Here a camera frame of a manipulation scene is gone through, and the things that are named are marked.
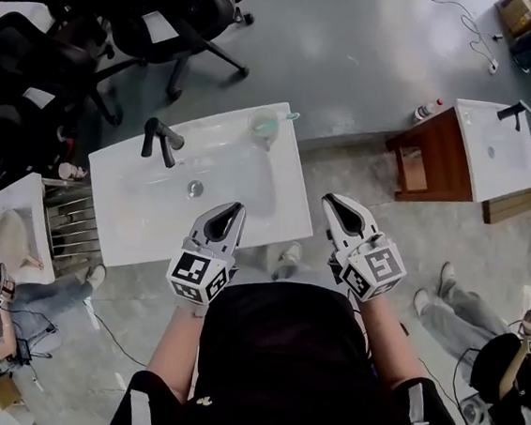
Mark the person's left forearm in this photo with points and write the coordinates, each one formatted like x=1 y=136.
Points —
x=175 y=353

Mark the person's black shirt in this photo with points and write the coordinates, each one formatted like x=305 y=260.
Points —
x=277 y=373

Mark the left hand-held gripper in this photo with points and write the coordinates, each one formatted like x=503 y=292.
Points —
x=193 y=270

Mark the clear bottle red cap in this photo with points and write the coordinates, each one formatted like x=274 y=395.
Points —
x=434 y=106

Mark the person's right forearm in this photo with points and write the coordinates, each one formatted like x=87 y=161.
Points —
x=388 y=342

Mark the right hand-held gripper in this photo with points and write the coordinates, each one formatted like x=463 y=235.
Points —
x=372 y=270

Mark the teal toothbrush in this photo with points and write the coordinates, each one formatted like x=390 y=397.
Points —
x=293 y=116

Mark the brown wooden cabinet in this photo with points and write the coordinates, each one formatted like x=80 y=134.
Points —
x=442 y=145

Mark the black sink faucet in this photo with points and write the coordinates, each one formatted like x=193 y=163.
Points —
x=153 y=136
x=512 y=112

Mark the cardboard box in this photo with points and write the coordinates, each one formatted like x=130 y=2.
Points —
x=519 y=14

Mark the white ceramic sink basin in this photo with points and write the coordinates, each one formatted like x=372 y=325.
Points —
x=129 y=211

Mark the wooden slatted stand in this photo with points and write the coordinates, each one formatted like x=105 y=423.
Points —
x=530 y=206

